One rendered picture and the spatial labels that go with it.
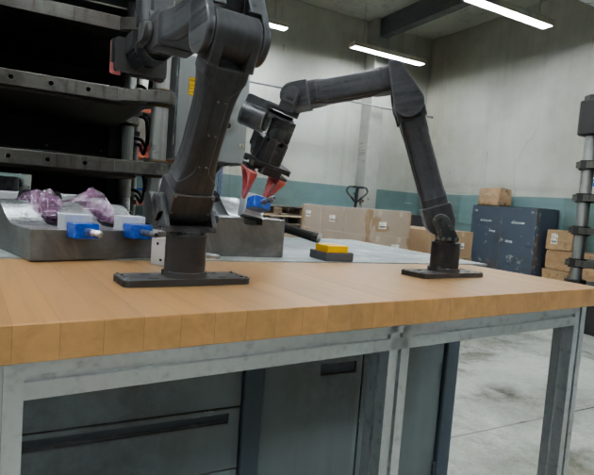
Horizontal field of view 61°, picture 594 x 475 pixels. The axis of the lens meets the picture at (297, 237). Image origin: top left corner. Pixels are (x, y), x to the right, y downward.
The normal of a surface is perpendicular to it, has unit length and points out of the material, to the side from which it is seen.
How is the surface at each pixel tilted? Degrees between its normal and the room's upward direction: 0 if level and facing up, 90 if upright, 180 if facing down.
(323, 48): 90
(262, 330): 90
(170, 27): 93
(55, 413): 90
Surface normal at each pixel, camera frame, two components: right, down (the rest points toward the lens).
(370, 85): -0.27, 0.13
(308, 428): 0.47, 0.10
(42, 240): 0.70, 0.11
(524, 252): -0.86, -0.04
